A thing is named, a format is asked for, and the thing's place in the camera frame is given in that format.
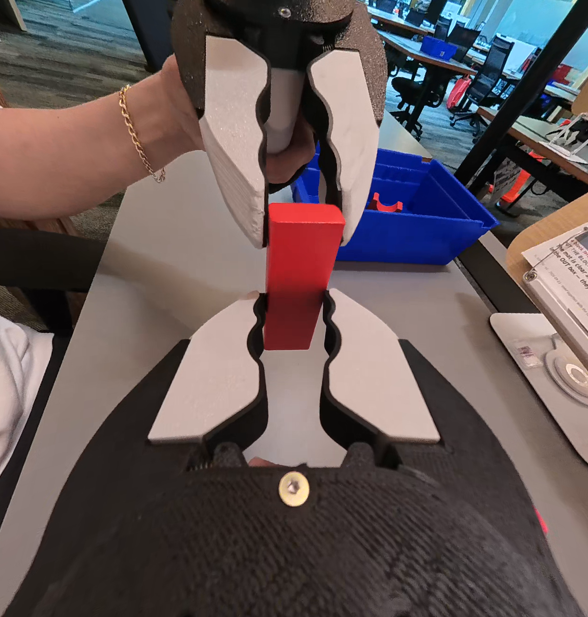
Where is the printed instruction sheet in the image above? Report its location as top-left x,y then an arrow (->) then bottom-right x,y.
521,217 -> 588,348

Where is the red rectangular block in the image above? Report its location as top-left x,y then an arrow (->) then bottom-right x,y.
263,202 -> 347,351

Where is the white wire phone holder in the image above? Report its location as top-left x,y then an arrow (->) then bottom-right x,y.
547,112 -> 588,165

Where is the person's left hand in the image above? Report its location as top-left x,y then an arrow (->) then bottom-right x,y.
160,55 -> 320,186

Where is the red arch block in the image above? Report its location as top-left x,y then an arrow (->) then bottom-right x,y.
368,192 -> 404,213

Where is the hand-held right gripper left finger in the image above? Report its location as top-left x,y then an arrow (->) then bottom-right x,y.
147,291 -> 271,456

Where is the black metal post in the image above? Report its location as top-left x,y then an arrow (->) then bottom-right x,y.
455,0 -> 588,186

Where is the blue plastic bin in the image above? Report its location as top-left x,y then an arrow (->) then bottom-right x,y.
291,147 -> 499,266

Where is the gold chain bracelet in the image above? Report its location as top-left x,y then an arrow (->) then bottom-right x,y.
118,84 -> 167,184

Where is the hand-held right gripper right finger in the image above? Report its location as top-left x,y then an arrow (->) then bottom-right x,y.
319,288 -> 442,457

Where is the orange plastic object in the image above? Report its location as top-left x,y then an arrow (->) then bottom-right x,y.
500,152 -> 537,204

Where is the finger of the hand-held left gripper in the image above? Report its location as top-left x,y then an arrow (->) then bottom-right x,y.
301,48 -> 382,247
198,35 -> 272,249

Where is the wooden top desk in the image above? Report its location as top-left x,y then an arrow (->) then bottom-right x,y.
477,106 -> 588,190

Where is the white board stand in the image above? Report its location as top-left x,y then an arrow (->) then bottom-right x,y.
490,267 -> 588,475

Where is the person's white shirt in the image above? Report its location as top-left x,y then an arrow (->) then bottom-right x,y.
0,96 -> 54,499

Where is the small blue bin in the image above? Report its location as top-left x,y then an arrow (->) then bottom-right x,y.
421,35 -> 459,62

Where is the red bag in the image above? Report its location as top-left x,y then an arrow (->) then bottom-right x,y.
446,75 -> 473,112

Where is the grey office desk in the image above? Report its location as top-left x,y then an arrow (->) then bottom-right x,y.
378,29 -> 478,132

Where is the person's left forearm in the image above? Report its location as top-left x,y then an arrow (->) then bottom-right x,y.
0,67 -> 165,220

